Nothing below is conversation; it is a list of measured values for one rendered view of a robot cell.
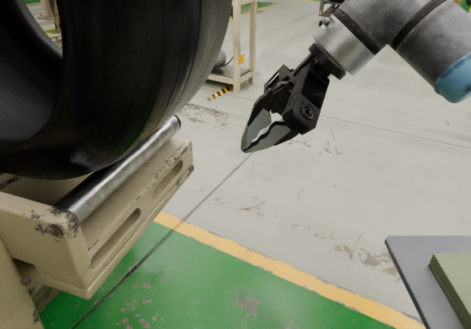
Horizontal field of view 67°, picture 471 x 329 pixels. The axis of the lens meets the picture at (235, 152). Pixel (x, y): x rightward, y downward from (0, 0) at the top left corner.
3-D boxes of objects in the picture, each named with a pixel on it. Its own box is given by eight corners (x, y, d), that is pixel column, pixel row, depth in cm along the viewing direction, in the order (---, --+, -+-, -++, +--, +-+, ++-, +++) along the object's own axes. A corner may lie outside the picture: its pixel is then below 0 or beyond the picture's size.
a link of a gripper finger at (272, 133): (255, 146, 68) (289, 113, 65) (256, 164, 63) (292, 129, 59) (242, 137, 67) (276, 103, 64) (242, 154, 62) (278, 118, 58)
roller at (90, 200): (28, 219, 48) (47, 244, 50) (49, 216, 46) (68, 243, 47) (159, 114, 76) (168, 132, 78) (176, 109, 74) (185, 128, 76)
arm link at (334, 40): (382, 62, 51) (336, 17, 48) (355, 87, 53) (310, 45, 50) (364, 46, 59) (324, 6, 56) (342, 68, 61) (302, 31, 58)
